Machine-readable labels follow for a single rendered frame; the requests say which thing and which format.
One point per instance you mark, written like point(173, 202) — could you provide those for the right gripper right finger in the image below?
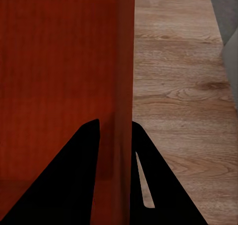
point(173, 206)

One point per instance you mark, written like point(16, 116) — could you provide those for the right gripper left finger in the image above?
point(63, 193)

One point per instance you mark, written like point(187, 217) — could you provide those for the storage box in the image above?
point(64, 63)

